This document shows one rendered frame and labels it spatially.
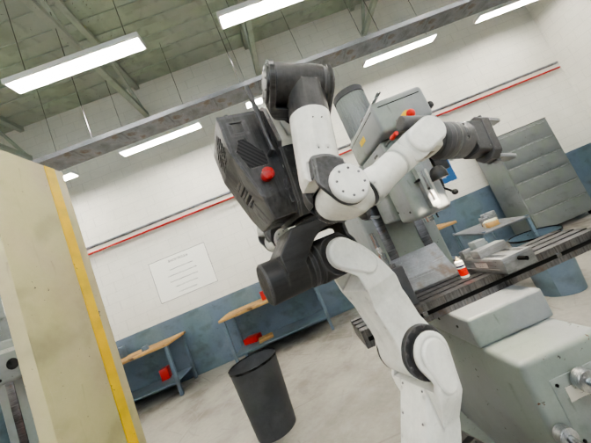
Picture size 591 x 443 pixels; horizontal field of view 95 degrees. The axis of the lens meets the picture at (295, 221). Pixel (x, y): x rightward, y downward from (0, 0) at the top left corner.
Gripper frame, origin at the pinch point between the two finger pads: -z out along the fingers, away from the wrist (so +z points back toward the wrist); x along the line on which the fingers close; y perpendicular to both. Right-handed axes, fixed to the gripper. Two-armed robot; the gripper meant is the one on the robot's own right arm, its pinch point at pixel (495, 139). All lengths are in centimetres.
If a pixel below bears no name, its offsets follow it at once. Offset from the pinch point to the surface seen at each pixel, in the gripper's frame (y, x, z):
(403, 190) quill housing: 60, 13, -17
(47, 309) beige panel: 87, -16, 142
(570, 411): 37, -79, -33
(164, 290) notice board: 552, 42, 204
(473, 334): 53, -54, -22
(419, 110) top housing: 39, 43, -22
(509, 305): 48, -46, -38
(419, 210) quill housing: 60, 2, -22
